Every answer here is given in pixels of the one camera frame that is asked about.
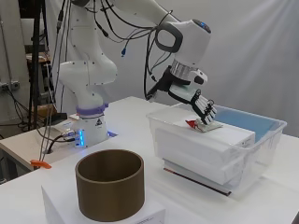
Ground white flat stand box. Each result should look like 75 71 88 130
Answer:
40 184 166 224

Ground thick white flat box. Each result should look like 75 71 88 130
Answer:
154 127 245 185

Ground clear plastic box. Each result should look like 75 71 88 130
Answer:
146 102 288 196

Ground brown wooden furniture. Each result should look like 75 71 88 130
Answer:
25 51 59 119

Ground white book with dark edge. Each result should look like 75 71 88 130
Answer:
163 159 234 197

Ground blue plastic lid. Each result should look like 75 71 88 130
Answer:
214 105 278 143

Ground brown round tub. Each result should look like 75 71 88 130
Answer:
75 148 146 223

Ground small red white packet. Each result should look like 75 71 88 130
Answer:
185 118 224 133

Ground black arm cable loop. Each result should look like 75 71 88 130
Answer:
93 0 176 101

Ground large white flat box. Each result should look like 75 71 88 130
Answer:
172 114 257 149

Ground white sheet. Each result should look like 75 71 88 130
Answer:
46 0 299 138

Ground thin cables by clamp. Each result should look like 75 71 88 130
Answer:
36 62 68 162

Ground cable with blue plug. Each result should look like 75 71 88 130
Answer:
121 29 148 59

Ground black tripod stand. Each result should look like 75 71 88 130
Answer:
18 0 49 133

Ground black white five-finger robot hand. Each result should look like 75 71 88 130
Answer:
145 59 218 126

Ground grey wall socket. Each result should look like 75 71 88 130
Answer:
0 80 21 91

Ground orange clamp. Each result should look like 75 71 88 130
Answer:
29 159 52 170

